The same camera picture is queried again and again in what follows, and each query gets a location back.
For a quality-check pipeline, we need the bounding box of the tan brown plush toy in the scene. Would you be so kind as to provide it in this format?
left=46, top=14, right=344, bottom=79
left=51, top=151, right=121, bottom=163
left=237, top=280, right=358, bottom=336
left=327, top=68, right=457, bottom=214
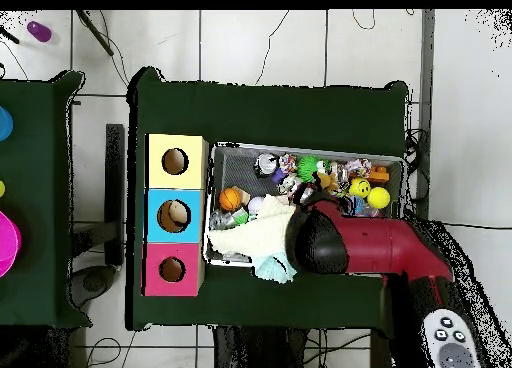
left=316, top=171, right=340, bottom=193

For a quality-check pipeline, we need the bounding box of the cream waffle cloth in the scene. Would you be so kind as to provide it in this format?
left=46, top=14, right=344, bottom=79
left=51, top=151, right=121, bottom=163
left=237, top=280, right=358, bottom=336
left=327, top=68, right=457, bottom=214
left=207, top=194, right=299, bottom=260

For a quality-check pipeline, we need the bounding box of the plain yellow ball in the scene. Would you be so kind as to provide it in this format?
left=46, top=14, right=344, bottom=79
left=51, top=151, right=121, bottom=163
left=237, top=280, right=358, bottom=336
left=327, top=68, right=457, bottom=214
left=366, top=186, right=392, bottom=210

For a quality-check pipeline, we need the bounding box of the light teal cloth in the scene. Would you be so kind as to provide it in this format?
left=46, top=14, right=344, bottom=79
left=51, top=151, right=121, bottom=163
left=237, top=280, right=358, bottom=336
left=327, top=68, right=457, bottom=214
left=253, top=253, right=298, bottom=285

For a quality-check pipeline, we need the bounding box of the shallow clear mesh bin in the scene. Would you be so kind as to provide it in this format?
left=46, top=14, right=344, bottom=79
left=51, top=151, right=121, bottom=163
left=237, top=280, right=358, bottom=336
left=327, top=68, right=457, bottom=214
left=201, top=140, right=407, bottom=270

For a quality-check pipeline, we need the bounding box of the wooden box with three holes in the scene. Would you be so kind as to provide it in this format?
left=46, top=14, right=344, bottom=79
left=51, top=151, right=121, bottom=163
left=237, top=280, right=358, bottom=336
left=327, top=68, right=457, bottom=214
left=141, top=133, right=210, bottom=298

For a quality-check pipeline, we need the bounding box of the green fuzzy toy with eyes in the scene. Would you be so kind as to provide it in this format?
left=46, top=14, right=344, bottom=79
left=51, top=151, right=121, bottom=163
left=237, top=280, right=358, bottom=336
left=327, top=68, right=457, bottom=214
left=297, top=155, right=321, bottom=184

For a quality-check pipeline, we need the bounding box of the silver crushed can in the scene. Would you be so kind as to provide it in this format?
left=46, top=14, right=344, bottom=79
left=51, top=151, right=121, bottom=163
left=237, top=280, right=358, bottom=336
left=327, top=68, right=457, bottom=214
left=255, top=152, right=280, bottom=178

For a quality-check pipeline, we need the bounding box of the yellow smiley face ball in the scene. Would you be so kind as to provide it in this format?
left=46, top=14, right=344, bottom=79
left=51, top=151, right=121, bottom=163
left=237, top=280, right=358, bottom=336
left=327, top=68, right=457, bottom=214
left=348, top=177, right=372, bottom=199

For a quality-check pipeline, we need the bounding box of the small orange basketball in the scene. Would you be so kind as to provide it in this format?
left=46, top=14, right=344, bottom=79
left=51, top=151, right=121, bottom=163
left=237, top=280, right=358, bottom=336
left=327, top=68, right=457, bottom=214
left=218, top=186, right=244, bottom=213

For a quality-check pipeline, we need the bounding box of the black upright panel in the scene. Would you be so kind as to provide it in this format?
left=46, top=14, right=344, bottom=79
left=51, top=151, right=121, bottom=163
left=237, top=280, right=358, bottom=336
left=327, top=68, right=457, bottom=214
left=104, top=123, right=126, bottom=267

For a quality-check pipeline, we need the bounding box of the black rod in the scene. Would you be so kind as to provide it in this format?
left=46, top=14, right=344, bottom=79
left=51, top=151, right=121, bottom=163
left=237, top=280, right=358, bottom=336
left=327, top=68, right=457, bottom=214
left=75, top=9, right=115, bottom=57

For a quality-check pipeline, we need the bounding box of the dark green side table cloth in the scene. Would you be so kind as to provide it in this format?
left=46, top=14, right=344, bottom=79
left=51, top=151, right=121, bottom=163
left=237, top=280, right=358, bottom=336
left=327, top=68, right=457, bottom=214
left=0, top=69, right=93, bottom=329

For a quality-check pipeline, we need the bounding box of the magenta plastic bowl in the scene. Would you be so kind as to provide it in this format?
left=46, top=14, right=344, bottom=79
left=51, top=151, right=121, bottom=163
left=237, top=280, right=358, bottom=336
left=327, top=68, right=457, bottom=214
left=0, top=209, right=22, bottom=279

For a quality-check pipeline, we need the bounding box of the blue plastic cup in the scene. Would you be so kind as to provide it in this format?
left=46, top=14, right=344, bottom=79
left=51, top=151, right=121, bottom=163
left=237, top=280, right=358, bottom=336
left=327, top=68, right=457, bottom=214
left=0, top=105, right=14, bottom=142

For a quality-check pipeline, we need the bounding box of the purple bottle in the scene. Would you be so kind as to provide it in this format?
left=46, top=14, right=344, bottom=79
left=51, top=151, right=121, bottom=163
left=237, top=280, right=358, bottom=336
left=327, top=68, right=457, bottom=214
left=26, top=20, right=53, bottom=44

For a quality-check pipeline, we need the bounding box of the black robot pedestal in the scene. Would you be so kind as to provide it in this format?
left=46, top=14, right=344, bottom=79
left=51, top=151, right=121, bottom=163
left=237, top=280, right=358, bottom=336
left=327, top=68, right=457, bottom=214
left=213, top=325, right=373, bottom=368

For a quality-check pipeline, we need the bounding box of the black cable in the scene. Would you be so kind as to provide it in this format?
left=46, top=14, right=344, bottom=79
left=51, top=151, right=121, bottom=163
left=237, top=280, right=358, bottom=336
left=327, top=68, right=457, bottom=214
left=441, top=220, right=512, bottom=231

